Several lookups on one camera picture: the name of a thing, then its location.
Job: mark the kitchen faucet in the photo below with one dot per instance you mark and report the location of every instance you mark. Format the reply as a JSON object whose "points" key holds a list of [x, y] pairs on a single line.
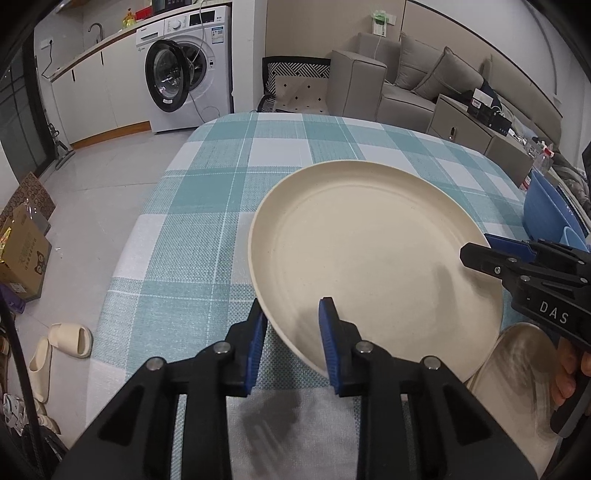
{"points": [[98, 27]]}

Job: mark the brown patterned box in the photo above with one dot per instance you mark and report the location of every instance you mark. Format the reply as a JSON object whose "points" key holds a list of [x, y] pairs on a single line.
{"points": [[30, 196]]}

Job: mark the olive blanket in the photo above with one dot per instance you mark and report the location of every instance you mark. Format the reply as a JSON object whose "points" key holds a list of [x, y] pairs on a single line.
{"points": [[572, 177]]}

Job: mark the blue bowl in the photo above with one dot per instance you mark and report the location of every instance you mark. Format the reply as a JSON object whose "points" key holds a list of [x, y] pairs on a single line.
{"points": [[549, 207], [576, 237]]}

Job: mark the person's right hand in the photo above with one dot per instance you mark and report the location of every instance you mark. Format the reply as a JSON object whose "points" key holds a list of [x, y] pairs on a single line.
{"points": [[564, 374]]}

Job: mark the grey cushion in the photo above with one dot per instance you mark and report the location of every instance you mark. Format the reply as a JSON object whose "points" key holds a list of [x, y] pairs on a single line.
{"points": [[450, 76], [415, 64]]}

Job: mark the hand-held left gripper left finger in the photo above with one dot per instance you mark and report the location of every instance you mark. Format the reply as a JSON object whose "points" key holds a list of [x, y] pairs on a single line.
{"points": [[251, 360]]}

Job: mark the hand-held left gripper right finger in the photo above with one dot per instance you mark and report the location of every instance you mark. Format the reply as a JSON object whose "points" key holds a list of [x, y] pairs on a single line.
{"points": [[330, 355]]}

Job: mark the teal checked tablecloth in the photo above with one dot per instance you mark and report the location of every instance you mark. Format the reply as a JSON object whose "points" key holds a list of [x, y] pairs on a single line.
{"points": [[207, 207]]}

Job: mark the yellow bottle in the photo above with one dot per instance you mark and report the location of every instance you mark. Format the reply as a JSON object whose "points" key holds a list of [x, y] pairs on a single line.
{"points": [[129, 19]]}

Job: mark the wall outlet with green plug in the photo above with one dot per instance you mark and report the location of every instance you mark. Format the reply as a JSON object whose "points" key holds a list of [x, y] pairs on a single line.
{"points": [[381, 23]]}

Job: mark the purple bag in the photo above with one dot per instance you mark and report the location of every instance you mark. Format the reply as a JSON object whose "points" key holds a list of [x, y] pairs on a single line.
{"points": [[9, 300]]}

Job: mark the cream plate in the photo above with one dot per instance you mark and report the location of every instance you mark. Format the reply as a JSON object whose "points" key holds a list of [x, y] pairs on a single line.
{"points": [[512, 397], [369, 258]]}

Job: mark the beige side cabinet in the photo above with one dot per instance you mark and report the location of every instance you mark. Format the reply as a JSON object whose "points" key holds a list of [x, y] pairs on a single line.
{"points": [[508, 157], [457, 120]]}

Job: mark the white washing machine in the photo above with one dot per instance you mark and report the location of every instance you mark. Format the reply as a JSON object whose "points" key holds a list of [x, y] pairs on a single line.
{"points": [[207, 83]]}

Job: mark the cardboard box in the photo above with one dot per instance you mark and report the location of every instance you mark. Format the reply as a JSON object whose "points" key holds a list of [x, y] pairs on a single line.
{"points": [[25, 258]]}

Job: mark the black patterned chair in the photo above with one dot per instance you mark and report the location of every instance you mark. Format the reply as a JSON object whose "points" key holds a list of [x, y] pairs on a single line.
{"points": [[300, 92]]}

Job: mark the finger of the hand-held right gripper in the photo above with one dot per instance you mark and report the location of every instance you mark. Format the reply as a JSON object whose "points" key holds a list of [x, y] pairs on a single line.
{"points": [[485, 259], [508, 244]]}

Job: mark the dark glass door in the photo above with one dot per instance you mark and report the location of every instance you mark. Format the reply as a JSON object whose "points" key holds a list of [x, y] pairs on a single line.
{"points": [[18, 106]]}

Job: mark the black box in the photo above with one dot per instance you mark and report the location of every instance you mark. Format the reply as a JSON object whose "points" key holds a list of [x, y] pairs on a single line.
{"points": [[496, 121]]}

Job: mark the red label water bottle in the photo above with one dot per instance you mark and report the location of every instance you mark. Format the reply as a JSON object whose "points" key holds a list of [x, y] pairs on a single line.
{"points": [[542, 161]]}

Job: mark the white base cabinets with counter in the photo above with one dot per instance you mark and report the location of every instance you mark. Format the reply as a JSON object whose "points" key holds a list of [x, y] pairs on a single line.
{"points": [[115, 83]]}

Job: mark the floor mop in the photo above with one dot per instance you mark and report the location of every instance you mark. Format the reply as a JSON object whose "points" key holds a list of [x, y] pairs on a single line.
{"points": [[62, 154]]}

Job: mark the cream slipper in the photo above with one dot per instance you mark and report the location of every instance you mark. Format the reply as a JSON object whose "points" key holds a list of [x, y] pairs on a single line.
{"points": [[69, 337], [39, 369]]}

